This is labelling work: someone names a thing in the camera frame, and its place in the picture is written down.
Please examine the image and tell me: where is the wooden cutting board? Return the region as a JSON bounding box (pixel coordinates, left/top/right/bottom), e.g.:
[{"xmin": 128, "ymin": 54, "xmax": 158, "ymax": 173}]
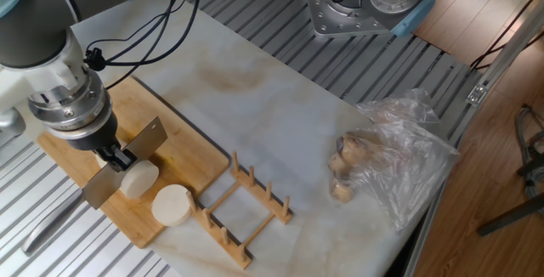
[{"xmin": 37, "ymin": 76, "xmax": 230, "ymax": 249}]

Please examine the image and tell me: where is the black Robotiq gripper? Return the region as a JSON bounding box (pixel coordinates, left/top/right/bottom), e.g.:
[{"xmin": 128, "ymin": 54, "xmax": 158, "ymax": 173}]
[{"xmin": 62, "ymin": 113, "xmax": 139, "ymax": 173}]

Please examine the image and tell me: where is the silver wrist coupling ring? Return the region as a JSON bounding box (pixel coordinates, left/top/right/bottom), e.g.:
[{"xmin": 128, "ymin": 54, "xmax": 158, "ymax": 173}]
[{"xmin": 27, "ymin": 71, "xmax": 115, "ymax": 141}]

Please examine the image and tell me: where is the black cable with clip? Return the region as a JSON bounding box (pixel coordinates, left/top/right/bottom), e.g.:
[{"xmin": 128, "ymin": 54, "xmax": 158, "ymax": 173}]
[{"xmin": 83, "ymin": 0, "xmax": 188, "ymax": 73}]

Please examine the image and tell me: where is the wooden peg rack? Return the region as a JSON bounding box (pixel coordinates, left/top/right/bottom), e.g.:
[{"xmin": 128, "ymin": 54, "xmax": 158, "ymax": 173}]
[{"xmin": 185, "ymin": 149, "xmax": 294, "ymax": 269}]

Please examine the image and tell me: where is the black cable with metal plug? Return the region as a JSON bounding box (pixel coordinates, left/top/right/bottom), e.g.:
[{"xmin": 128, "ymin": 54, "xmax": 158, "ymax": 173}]
[{"xmin": 104, "ymin": 0, "xmax": 206, "ymax": 91}]

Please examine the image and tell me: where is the round white radish slice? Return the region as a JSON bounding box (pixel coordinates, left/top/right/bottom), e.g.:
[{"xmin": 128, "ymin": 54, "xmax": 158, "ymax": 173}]
[
  {"xmin": 151, "ymin": 184, "xmax": 193, "ymax": 227},
  {"xmin": 119, "ymin": 160, "xmax": 161, "ymax": 201}
]

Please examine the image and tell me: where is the black stand leg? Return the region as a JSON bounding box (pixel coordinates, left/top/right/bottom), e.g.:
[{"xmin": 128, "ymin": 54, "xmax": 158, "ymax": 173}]
[{"xmin": 475, "ymin": 191, "xmax": 544, "ymax": 238}]

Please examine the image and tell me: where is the silver corner bracket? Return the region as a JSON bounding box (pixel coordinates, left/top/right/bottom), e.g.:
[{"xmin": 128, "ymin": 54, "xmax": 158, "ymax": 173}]
[{"xmin": 466, "ymin": 83, "xmax": 488, "ymax": 106}]

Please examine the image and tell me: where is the black floor cable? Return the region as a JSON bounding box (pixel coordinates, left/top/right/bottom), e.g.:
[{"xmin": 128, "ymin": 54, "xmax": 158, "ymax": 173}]
[{"xmin": 469, "ymin": 0, "xmax": 544, "ymax": 72}]

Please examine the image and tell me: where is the clear plastic bag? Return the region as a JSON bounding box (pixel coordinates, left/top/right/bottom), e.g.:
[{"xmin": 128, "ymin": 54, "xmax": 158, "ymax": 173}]
[{"xmin": 329, "ymin": 88, "xmax": 462, "ymax": 231}]

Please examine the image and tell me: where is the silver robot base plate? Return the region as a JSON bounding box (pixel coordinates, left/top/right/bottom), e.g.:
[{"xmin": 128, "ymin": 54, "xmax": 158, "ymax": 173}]
[{"xmin": 303, "ymin": 0, "xmax": 399, "ymax": 39}]

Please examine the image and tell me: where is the grey cable bundle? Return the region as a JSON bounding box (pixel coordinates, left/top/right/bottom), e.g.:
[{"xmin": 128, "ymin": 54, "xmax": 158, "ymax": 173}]
[{"xmin": 513, "ymin": 105, "xmax": 544, "ymax": 200}]

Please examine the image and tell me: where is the aluminium frame rail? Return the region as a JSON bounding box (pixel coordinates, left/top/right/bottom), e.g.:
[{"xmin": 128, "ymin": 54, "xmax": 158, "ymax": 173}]
[{"xmin": 401, "ymin": 0, "xmax": 544, "ymax": 277}]

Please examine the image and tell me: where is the white marble slab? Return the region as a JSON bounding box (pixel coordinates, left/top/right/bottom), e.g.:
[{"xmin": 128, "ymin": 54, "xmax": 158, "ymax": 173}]
[{"xmin": 0, "ymin": 0, "xmax": 451, "ymax": 277}]

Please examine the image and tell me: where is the steel cleaver knife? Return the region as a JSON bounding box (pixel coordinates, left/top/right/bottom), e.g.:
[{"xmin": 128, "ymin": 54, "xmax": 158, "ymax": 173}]
[{"xmin": 20, "ymin": 116, "xmax": 169, "ymax": 257}]

